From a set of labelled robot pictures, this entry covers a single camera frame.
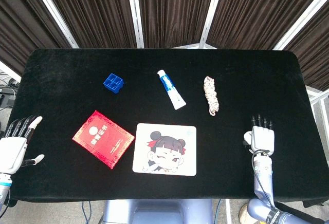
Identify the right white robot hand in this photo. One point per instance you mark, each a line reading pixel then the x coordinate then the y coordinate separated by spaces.
pixel 263 139

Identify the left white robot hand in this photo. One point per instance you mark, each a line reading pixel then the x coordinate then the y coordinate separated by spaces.
pixel 13 152

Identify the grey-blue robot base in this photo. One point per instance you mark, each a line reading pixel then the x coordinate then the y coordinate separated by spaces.
pixel 154 212

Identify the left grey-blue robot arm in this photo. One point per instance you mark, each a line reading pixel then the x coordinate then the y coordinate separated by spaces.
pixel 4 183

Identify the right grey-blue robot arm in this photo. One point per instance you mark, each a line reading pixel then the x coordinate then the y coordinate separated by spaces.
pixel 262 177

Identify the cartoon girl mouse pad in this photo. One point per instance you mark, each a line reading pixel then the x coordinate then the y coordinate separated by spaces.
pixel 164 154

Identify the white metal screen foot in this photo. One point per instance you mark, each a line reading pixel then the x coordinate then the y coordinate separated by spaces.
pixel 317 98

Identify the white sneaker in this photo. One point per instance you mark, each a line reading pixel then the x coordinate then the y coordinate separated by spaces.
pixel 242 213

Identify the black velvet tablecloth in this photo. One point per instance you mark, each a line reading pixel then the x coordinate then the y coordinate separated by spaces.
pixel 231 67

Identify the red certificate booklet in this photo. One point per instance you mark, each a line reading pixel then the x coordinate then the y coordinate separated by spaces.
pixel 102 139

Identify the brown curtain screen panel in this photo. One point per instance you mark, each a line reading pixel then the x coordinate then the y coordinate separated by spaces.
pixel 20 28
pixel 257 10
pixel 174 10
pixel 316 54
pixel 97 10

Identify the blue white toothpaste tube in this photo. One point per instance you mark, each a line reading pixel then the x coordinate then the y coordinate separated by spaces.
pixel 171 90

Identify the blue plastic grid block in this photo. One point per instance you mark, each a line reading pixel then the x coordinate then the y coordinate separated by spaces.
pixel 113 83

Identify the white screen frame post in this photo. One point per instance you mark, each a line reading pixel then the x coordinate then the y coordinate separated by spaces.
pixel 212 12
pixel 303 19
pixel 54 12
pixel 135 12

